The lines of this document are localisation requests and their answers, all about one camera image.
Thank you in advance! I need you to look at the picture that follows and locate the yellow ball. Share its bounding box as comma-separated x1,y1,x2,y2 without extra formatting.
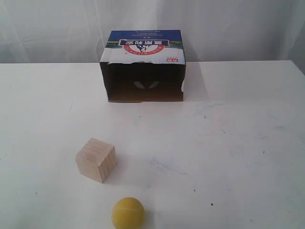
112,197,145,229

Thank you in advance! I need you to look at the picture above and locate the blue white cardboard box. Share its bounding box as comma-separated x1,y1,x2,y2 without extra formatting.
100,30,186,103

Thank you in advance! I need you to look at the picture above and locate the light wooden cube block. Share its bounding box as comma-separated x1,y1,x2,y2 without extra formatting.
75,138,117,183

